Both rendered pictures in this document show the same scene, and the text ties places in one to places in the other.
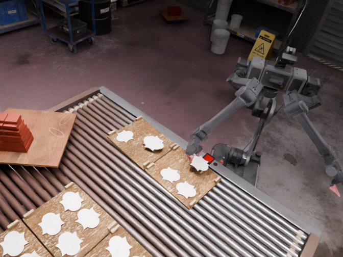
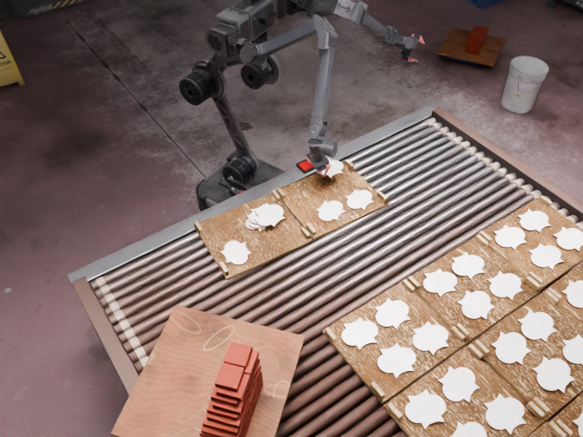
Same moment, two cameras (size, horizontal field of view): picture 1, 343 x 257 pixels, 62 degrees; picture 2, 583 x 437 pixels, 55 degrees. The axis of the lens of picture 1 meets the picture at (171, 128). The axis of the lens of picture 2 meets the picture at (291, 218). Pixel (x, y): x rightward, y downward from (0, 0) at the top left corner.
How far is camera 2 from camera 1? 1.79 m
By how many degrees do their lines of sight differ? 46
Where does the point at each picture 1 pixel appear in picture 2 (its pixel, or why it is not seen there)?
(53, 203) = (359, 359)
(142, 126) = (218, 227)
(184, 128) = (119, 236)
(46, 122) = (186, 355)
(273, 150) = (217, 139)
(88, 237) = (422, 316)
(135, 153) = (277, 244)
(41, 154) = (272, 360)
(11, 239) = (420, 412)
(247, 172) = (265, 173)
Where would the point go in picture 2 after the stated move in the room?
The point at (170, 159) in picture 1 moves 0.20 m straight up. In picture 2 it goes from (300, 205) to (299, 173)
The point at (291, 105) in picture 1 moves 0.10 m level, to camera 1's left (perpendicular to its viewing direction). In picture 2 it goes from (355, 12) to (348, 22)
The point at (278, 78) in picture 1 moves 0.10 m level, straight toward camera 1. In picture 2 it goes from (270, 13) to (284, 20)
